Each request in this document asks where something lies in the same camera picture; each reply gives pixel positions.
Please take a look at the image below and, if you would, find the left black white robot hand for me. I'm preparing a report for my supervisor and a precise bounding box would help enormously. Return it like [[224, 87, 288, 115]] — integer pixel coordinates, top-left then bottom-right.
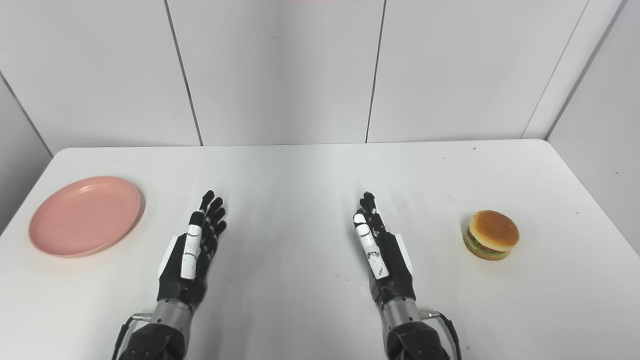
[[157, 190, 228, 309]]

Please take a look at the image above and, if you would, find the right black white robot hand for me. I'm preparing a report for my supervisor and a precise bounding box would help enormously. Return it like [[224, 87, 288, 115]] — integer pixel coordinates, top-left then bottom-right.
[[353, 191, 417, 309]]

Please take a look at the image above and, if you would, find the toy hamburger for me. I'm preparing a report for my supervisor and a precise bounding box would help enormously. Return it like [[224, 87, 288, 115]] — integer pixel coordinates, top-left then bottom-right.
[[462, 210, 520, 261]]

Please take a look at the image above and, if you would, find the pink round plate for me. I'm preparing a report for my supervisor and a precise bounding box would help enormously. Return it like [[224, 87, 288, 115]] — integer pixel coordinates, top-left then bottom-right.
[[28, 175, 143, 258]]

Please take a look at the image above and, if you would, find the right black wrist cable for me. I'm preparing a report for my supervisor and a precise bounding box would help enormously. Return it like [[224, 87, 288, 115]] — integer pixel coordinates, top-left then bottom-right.
[[421, 310, 463, 360]]

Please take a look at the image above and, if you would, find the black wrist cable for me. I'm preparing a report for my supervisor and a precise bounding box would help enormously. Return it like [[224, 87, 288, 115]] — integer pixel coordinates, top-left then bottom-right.
[[421, 310, 463, 360], [111, 313, 153, 360]]

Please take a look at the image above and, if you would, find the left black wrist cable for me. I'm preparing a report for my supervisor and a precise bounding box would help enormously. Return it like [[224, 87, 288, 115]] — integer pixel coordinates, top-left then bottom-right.
[[111, 313, 153, 360]]

